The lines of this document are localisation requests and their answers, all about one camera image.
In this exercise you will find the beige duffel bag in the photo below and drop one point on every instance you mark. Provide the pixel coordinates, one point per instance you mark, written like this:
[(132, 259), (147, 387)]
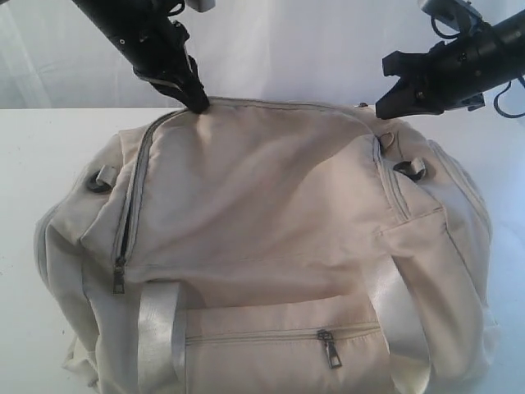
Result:
[(272, 248)]

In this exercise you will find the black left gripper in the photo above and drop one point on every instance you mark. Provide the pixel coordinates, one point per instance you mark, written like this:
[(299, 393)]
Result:
[(153, 42)]

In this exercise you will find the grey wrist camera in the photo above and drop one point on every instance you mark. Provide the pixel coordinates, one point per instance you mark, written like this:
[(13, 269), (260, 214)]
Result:
[(458, 15), (201, 5)]

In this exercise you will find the metal ring zipper pull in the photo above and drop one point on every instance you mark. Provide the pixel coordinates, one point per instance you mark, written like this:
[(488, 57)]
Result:
[(387, 140)]

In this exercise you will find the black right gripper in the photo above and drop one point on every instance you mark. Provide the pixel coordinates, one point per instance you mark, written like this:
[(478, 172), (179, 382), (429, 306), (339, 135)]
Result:
[(453, 75)]

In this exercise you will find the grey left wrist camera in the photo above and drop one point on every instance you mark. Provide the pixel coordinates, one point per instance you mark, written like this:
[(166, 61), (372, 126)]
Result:
[(201, 5)]

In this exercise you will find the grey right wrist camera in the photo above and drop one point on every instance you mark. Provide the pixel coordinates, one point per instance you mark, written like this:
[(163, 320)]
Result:
[(458, 15)]

